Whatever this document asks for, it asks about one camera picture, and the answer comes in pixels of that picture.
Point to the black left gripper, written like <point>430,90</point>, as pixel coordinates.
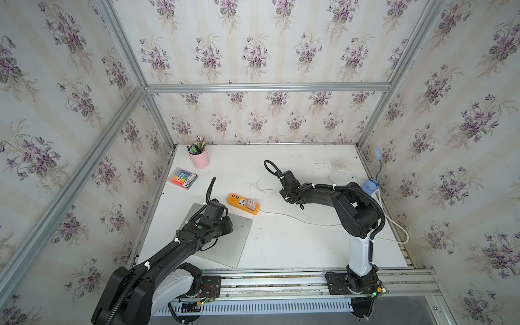
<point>228,227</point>

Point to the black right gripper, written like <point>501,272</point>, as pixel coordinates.
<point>283,195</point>

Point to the silver laptop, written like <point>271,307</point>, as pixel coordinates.
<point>227,253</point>

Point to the orange power strip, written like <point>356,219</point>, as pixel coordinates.
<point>239,202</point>

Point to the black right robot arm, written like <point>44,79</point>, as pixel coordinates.
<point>361,217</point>

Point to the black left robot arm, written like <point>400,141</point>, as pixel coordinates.
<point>132,296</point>

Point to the colourful marker box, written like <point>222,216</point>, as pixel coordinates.
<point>182,178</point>

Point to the pink pen cup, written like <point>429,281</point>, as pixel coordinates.
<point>200,161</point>

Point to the pens in cup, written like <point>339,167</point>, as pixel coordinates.
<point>198,147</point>

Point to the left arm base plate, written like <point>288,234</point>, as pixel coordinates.
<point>206,287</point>

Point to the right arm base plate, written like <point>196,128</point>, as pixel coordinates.
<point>350,283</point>

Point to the aluminium mounting rail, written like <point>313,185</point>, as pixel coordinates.
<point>257,284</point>

